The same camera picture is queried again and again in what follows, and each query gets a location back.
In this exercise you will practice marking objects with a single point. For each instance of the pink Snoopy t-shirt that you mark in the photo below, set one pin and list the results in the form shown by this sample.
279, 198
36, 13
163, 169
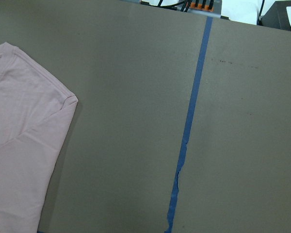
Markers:
36, 110

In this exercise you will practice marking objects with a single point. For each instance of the blue tape cross strip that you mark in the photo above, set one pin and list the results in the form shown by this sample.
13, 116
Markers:
188, 124

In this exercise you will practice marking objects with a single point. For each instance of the power strip orange plugs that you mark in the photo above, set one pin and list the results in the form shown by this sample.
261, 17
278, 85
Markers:
210, 8

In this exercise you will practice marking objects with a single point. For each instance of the black box device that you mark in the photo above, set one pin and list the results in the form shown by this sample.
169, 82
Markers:
278, 16

